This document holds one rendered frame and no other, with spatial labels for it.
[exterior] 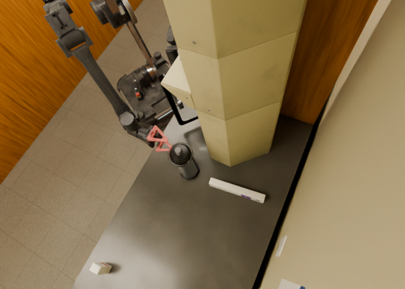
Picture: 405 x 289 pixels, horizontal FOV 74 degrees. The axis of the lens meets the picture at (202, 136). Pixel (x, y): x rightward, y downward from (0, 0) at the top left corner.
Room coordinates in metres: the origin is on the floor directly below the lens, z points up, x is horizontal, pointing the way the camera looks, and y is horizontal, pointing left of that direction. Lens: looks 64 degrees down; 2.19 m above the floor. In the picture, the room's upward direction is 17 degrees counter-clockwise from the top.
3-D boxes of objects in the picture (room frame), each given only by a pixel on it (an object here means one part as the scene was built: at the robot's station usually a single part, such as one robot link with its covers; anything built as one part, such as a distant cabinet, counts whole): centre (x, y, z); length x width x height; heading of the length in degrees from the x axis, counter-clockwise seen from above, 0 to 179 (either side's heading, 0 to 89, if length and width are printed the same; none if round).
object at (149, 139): (0.53, 0.17, 1.23); 0.09 x 0.07 x 0.07; 47
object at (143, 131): (0.58, 0.23, 1.20); 0.07 x 0.07 x 0.10; 47
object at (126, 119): (0.66, 0.28, 1.24); 0.12 x 0.09 x 0.11; 17
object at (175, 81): (0.65, -0.07, 1.46); 0.32 x 0.11 x 0.10; 138
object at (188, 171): (0.46, 0.11, 1.06); 0.11 x 0.11 x 0.21
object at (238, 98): (0.53, -0.21, 1.33); 0.32 x 0.25 x 0.77; 138
